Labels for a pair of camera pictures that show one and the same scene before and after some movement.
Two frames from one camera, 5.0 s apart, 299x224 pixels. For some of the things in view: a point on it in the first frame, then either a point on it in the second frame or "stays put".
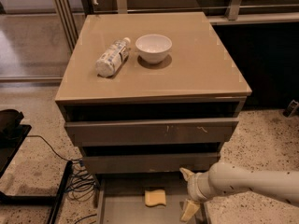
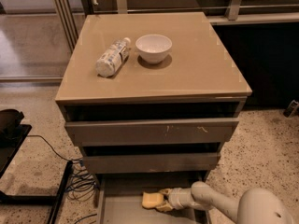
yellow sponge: [155, 197] stays put
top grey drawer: [177, 132] stays put
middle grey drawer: [150, 163] stays put
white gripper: [193, 186] -> [175, 197]
